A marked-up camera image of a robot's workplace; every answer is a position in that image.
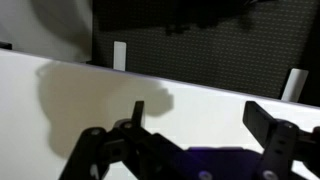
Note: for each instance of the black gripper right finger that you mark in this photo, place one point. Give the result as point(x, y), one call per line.
point(280, 143)

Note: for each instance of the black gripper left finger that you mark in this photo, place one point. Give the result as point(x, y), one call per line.
point(83, 153)

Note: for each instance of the black perforated panel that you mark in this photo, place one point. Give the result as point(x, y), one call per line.
point(216, 60)

